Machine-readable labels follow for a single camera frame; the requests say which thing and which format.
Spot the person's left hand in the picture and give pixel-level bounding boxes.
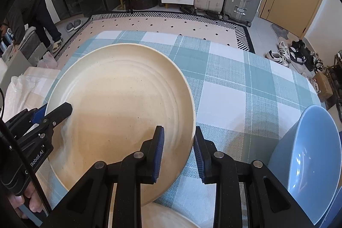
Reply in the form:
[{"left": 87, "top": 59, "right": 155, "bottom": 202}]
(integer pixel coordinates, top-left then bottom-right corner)
[{"left": 8, "top": 182, "right": 46, "bottom": 220}]

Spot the cream speckled plate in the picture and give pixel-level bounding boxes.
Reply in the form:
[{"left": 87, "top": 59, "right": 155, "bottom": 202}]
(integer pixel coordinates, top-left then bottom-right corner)
[
  {"left": 140, "top": 201, "right": 201, "bottom": 228},
  {"left": 44, "top": 44, "right": 197, "bottom": 207}
]

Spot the small brown cardboard box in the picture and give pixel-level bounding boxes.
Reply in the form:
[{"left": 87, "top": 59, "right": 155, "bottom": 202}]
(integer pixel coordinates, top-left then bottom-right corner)
[{"left": 315, "top": 72, "right": 334, "bottom": 102}]

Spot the white plastic bag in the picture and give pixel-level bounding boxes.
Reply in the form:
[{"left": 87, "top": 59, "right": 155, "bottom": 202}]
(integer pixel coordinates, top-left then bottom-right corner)
[{"left": 37, "top": 53, "right": 58, "bottom": 68}]

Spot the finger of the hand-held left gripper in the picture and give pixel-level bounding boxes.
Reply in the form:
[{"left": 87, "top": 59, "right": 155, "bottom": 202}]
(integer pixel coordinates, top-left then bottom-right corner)
[
  {"left": 40, "top": 102, "right": 73, "bottom": 128},
  {"left": 28, "top": 104, "right": 49, "bottom": 124}
]

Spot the teal white checkered tablecloth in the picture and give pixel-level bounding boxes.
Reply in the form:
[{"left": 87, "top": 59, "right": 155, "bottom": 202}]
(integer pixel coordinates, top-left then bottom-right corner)
[{"left": 35, "top": 30, "right": 321, "bottom": 228}]

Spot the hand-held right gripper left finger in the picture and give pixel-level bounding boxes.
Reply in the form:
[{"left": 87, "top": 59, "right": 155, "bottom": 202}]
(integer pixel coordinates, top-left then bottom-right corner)
[{"left": 51, "top": 125, "right": 165, "bottom": 228}]

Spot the white black striped sneaker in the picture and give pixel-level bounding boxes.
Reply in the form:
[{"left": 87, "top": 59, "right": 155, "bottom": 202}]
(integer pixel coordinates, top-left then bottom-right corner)
[
  {"left": 278, "top": 41, "right": 292, "bottom": 57},
  {"left": 266, "top": 50, "right": 289, "bottom": 67}
]

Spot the wooden shoe rack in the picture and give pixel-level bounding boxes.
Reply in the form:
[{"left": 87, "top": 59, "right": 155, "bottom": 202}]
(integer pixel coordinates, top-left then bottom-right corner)
[{"left": 327, "top": 50, "right": 342, "bottom": 116}]

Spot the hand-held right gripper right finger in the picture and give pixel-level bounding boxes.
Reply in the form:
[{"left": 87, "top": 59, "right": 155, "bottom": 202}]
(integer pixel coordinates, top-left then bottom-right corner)
[{"left": 194, "top": 127, "right": 325, "bottom": 228}]

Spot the grey door mat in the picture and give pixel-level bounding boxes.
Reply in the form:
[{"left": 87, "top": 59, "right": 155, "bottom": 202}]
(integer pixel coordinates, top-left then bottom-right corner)
[{"left": 271, "top": 22, "right": 290, "bottom": 41}]

